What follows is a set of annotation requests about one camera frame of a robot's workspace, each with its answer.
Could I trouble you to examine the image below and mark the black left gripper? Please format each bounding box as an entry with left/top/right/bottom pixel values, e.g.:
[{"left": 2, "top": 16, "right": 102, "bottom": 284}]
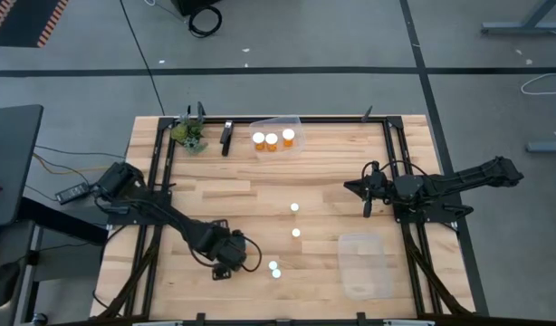
[{"left": 200, "top": 219, "right": 248, "bottom": 281}]

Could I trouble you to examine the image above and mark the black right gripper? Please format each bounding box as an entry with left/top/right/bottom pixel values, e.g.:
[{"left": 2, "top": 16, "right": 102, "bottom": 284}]
[{"left": 342, "top": 169, "right": 393, "bottom": 218}]

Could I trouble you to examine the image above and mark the clear plastic bin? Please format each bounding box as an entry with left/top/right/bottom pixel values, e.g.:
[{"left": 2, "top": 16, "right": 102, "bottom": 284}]
[
  {"left": 248, "top": 114, "right": 306, "bottom": 161},
  {"left": 336, "top": 233, "right": 393, "bottom": 301}
]

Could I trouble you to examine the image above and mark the small green succulent plant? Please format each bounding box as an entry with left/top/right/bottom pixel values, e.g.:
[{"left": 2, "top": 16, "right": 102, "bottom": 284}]
[{"left": 169, "top": 112, "right": 210, "bottom": 156}]

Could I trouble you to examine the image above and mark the black power adapter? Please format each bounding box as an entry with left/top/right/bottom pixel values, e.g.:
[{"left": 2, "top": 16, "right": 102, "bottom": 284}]
[{"left": 54, "top": 181, "right": 92, "bottom": 205}]

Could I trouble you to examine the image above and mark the grey table leg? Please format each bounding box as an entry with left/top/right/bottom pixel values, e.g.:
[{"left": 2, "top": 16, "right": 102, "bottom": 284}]
[
  {"left": 480, "top": 0, "right": 556, "bottom": 36},
  {"left": 525, "top": 140, "right": 556, "bottom": 154}
]

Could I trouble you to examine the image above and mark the black computer mouse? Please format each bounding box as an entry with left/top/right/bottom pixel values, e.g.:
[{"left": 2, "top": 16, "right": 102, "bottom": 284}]
[{"left": 0, "top": 261, "right": 21, "bottom": 310}]

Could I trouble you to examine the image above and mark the dark grey desk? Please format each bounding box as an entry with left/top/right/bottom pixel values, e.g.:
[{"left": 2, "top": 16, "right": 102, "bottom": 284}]
[{"left": 0, "top": 104, "right": 44, "bottom": 227}]

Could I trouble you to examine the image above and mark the black equipment box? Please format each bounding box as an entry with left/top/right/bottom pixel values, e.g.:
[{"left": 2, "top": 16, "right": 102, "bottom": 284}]
[{"left": 171, "top": 0, "right": 223, "bottom": 15}]

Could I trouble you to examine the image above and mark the black orange striped mat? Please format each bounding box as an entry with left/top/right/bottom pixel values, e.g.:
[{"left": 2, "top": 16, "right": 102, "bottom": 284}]
[{"left": 0, "top": 0, "right": 71, "bottom": 49}]

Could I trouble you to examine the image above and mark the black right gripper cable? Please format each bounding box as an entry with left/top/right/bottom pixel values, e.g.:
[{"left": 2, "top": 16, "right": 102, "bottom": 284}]
[{"left": 361, "top": 158, "right": 436, "bottom": 182}]

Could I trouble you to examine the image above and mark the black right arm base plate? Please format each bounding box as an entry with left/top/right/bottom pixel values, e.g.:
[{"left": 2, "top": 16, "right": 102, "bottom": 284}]
[{"left": 393, "top": 198, "right": 474, "bottom": 224}]

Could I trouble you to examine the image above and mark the black aluminium table frame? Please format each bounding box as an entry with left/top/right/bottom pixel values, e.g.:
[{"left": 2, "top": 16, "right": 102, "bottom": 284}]
[{"left": 94, "top": 115, "right": 476, "bottom": 326}]

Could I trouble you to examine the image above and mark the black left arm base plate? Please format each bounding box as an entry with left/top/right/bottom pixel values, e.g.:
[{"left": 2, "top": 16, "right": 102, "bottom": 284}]
[{"left": 106, "top": 189, "right": 173, "bottom": 226}]

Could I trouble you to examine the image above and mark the white floor cable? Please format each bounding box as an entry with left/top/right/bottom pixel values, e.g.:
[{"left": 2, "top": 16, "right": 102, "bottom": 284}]
[{"left": 520, "top": 70, "right": 556, "bottom": 97}]

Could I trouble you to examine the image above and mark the thin black floor cable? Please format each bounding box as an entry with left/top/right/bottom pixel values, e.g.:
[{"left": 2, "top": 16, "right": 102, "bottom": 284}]
[{"left": 119, "top": 0, "right": 166, "bottom": 116}]

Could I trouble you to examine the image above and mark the coiled black cable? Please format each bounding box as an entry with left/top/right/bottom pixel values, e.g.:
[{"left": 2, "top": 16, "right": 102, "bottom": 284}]
[{"left": 187, "top": 5, "right": 224, "bottom": 39}]

